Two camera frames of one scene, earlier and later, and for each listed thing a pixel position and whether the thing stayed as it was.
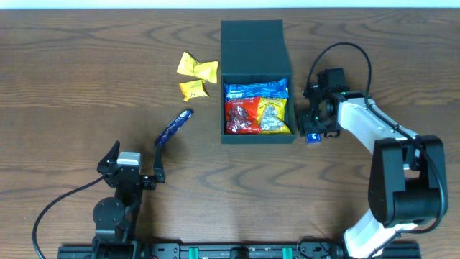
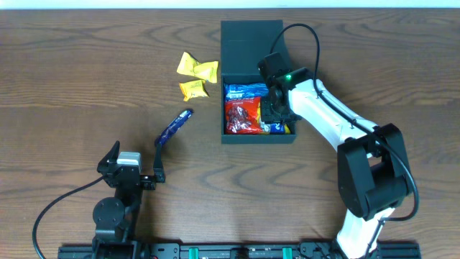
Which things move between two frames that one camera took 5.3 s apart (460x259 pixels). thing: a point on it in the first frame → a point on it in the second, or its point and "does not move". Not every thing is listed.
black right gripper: [308, 126] → [268, 114]
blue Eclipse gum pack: [313, 138] → [277, 128]
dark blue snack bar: [172, 127] does not move
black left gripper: [134, 179] does not move
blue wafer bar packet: [270, 88] does not move
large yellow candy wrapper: [205, 70] does not move
